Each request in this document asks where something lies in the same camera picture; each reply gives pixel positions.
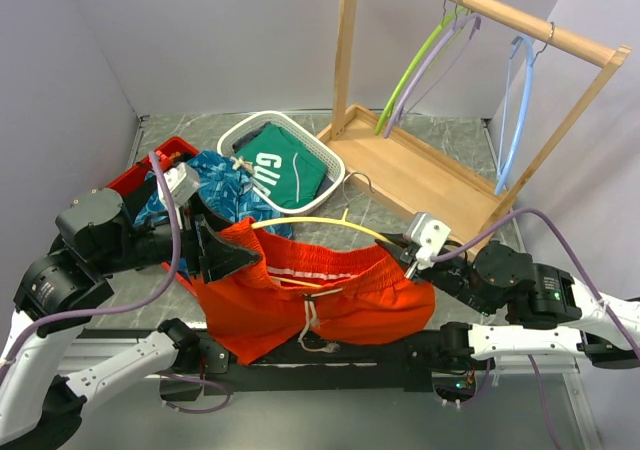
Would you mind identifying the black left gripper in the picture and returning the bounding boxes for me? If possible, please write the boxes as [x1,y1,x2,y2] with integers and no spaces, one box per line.
[96,187,262,280]

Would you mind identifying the yellow plastic hanger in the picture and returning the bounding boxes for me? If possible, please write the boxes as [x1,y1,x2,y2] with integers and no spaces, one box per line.
[250,170,396,289]

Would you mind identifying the orange drawstring shorts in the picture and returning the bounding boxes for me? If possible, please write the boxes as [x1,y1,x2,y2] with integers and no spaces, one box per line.
[192,219,436,365]

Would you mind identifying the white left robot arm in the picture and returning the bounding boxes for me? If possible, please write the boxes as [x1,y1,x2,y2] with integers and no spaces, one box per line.
[1,188,260,449]

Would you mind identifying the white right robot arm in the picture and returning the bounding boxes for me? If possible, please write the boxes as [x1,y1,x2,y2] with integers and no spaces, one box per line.
[379,234,639,371]

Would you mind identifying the blue patterned shorts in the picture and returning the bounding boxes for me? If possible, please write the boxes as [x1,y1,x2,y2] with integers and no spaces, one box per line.
[133,149,294,281]

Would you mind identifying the green shorts with white letters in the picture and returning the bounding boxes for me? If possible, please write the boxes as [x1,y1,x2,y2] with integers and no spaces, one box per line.
[233,122,327,209]

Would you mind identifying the green plastic hanger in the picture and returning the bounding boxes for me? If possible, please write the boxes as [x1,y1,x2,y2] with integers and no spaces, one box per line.
[374,3,474,138]

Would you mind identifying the blue plastic hanger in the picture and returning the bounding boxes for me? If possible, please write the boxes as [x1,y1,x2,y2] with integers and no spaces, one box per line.
[494,34,548,196]

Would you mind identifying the purple plastic hanger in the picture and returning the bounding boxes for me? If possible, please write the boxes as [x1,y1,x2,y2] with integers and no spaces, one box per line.
[374,6,483,138]

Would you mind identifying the wooden clothes rack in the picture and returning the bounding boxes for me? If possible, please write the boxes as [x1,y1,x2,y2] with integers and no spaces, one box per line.
[319,0,631,240]

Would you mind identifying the black garment in tray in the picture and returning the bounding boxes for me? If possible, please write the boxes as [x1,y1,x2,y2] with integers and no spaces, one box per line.
[122,175,157,223]

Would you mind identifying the white perforated plastic basket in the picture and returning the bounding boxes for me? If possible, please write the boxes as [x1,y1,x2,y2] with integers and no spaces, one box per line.
[217,111,345,216]

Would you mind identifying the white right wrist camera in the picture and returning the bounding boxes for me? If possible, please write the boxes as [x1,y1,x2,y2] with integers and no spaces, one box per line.
[403,212,451,280]

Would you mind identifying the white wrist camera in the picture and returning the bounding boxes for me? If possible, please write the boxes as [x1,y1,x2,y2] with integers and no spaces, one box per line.
[163,162,201,208]
[403,212,451,280]

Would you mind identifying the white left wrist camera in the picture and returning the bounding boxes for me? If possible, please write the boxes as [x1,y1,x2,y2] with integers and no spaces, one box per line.
[163,162,201,208]

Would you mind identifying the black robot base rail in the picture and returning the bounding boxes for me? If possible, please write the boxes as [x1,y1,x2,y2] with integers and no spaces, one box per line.
[74,327,496,402]

